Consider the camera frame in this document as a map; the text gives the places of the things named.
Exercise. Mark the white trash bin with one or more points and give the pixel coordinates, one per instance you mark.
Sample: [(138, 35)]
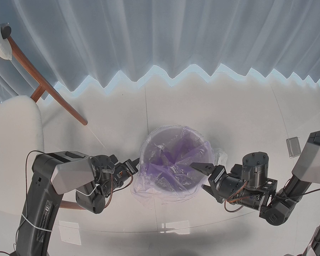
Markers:
[(173, 133)]

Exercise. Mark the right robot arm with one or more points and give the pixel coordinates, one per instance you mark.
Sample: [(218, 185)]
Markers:
[(309, 156)]

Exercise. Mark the wooden chair with white cushions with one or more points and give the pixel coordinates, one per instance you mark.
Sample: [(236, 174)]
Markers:
[(16, 121)]

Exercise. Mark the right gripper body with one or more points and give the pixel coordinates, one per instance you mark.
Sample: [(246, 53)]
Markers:
[(226, 188)]

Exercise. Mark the white paper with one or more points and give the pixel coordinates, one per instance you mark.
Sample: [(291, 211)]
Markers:
[(221, 157)]

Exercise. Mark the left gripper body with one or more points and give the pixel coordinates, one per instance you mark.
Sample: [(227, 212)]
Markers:
[(128, 168)]

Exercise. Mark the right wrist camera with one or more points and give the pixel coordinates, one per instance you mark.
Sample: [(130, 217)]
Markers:
[(237, 171)]

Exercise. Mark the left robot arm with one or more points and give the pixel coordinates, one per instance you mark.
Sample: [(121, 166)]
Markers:
[(42, 196)]

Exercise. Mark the purple plastic bag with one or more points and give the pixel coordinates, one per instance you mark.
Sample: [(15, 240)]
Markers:
[(162, 167)]

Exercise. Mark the blue-green curtain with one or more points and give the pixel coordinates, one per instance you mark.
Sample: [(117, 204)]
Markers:
[(176, 23)]

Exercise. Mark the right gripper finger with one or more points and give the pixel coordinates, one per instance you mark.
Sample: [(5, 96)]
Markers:
[(211, 192), (206, 168)]

